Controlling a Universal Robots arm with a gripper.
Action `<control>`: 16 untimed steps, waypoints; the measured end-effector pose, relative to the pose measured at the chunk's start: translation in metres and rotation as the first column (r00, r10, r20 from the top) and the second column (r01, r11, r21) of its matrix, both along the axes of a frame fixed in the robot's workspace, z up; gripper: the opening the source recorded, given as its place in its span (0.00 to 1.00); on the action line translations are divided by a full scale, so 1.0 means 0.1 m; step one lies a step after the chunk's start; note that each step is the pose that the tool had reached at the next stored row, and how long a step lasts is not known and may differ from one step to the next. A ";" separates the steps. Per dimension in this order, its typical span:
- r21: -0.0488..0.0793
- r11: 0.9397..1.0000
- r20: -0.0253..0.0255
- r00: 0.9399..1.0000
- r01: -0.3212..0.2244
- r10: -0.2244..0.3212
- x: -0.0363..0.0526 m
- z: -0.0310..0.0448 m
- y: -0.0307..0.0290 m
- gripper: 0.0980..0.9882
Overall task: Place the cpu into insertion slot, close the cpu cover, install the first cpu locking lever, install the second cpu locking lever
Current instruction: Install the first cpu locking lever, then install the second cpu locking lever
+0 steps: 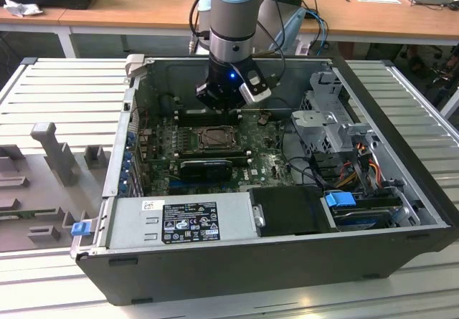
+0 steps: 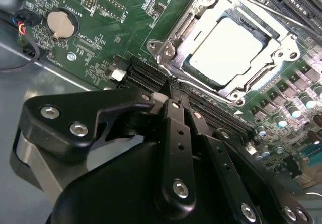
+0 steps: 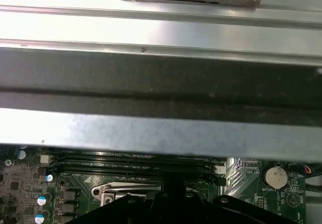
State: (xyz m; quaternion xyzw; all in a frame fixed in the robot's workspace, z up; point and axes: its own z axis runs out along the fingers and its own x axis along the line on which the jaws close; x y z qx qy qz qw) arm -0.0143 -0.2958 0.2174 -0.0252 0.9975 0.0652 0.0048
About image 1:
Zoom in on metal socket cover frame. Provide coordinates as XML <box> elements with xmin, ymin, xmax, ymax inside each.
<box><xmin>195</xmin><ymin>125</ymin><xmax>237</xmax><ymax>151</ymax></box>

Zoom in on metal drive cage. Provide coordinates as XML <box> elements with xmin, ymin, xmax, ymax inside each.
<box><xmin>290</xmin><ymin>70</ymin><xmax>381</xmax><ymax>155</ymax></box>

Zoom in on black PC case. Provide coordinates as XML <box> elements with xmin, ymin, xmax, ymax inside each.
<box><xmin>70</xmin><ymin>54</ymin><xmax>458</xmax><ymax>308</ymax></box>

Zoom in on CPU socket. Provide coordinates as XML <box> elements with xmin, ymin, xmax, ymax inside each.
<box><xmin>191</xmin><ymin>124</ymin><xmax>240</xmax><ymax>152</ymax></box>

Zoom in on black camera cable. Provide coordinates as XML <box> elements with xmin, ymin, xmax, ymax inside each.
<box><xmin>250</xmin><ymin>0</ymin><xmax>288</xmax><ymax>87</ymax></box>

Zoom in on grey case latch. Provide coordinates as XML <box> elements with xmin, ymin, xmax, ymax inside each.
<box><xmin>124</xmin><ymin>53</ymin><xmax>147</xmax><ymax>80</ymax></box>

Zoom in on wooden desk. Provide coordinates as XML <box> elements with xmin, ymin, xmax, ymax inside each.
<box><xmin>297</xmin><ymin>0</ymin><xmax>459</xmax><ymax>47</ymax></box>
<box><xmin>0</xmin><ymin>0</ymin><xmax>212</xmax><ymax>60</ymax></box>

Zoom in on orange yellow power wires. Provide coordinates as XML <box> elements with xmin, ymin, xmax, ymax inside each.
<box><xmin>336</xmin><ymin>159</ymin><xmax>383</xmax><ymax>189</ymax></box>

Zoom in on blue plastic latch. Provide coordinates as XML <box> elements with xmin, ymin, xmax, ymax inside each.
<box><xmin>71</xmin><ymin>222</ymin><xmax>91</xmax><ymax>237</ymax></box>

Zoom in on green RAM stick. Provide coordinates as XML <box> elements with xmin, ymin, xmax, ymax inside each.
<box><xmin>0</xmin><ymin>209</ymin><xmax>58</xmax><ymax>223</ymax></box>

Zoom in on silver metal handle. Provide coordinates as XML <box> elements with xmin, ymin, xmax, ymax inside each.
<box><xmin>252</xmin><ymin>204</ymin><xmax>267</xmax><ymax>229</ymax></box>

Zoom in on black graphics card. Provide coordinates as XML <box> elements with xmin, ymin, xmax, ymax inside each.
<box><xmin>179</xmin><ymin>158</ymin><xmax>233</xmax><ymax>183</ymax></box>

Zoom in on hard disk drive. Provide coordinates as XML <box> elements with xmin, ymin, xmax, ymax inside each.
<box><xmin>331</xmin><ymin>207</ymin><xmax>394</xmax><ymax>232</ymax></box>

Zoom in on blue disk carrier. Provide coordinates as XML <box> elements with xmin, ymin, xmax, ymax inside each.
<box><xmin>323</xmin><ymin>191</ymin><xmax>356</xmax><ymax>211</ymax></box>

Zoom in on black plastic shroud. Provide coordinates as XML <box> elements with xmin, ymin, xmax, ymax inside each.
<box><xmin>247</xmin><ymin>186</ymin><xmax>339</xmax><ymax>238</ymax></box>

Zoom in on thin red wire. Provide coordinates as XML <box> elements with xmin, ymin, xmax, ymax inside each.
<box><xmin>138</xmin><ymin>107</ymin><xmax>152</xmax><ymax>135</ymax></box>

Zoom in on black cable bundle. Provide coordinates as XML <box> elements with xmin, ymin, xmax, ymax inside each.
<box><xmin>281</xmin><ymin>152</ymin><xmax>345</xmax><ymax>191</ymax></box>

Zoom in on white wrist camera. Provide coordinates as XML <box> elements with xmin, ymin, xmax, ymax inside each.
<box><xmin>238</xmin><ymin>66</ymin><xmax>274</xmax><ymax>105</ymax></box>

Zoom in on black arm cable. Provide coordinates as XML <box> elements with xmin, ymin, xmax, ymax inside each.
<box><xmin>188</xmin><ymin>0</ymin><xmax>216</xmax><ymax>53</ymax></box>

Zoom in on green motherboard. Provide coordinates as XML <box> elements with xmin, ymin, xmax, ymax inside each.
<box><xmin>138</xmin><ymin>109</ymin><xmax>298</xmax><ymax>196</ymax></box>

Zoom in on grey power supply unit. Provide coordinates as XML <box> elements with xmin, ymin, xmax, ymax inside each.
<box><xmin>105</xmin><ymin>192</ymin><xmax>260</xmax><ymax>251</ymax></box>

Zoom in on grey parts rack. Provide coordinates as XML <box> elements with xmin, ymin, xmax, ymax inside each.
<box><xmin>0</xmin><ymin>121</ymin><xmax>113</xmax><ymax>254</ymax></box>

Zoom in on crumpled white paper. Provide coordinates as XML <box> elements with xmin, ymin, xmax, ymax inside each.
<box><xmin>2</xmin><ymin>0</ymin><xmax>44</xmax><ymax>19</ymax></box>

